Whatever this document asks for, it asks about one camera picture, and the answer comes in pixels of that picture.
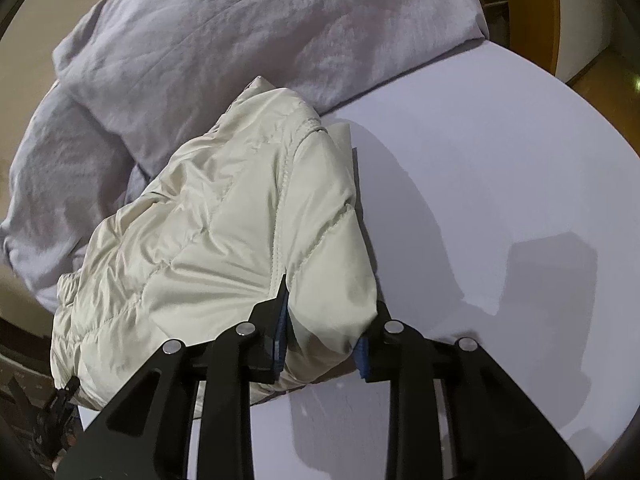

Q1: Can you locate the cream white puffer jacket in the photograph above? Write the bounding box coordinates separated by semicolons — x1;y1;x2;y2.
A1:
50;78;378;410

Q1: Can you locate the left lavender pillow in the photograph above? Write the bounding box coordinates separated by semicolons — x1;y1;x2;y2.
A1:
1;84;150;312

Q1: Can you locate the lavender pillow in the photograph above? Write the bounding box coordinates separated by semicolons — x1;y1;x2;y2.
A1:
53;0;488;174
1;84;150;312

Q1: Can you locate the right lavender pillow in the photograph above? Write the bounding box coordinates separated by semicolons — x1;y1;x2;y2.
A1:
53;0;488;174

